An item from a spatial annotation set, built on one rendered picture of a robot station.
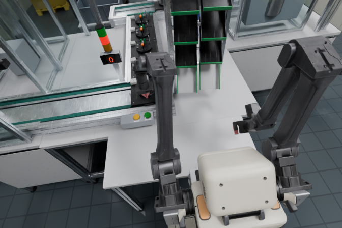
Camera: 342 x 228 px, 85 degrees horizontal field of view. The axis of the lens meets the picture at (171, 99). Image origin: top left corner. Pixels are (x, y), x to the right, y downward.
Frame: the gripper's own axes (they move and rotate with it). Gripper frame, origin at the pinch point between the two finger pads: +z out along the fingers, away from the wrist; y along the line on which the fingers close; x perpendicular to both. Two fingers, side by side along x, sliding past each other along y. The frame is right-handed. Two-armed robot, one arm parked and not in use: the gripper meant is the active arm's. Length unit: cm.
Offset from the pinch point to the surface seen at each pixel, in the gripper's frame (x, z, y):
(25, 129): 2, 9, 81
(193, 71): -12.2, -3.7, -32.6
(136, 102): -3.8, 8.0, 8.3
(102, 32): -22.4, -34.3, 18.0
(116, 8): -157, 7, 29
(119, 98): -15.0, 13.1, 21.9
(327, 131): -4, 107, -181
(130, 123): 11.1, 10.2, 13.3
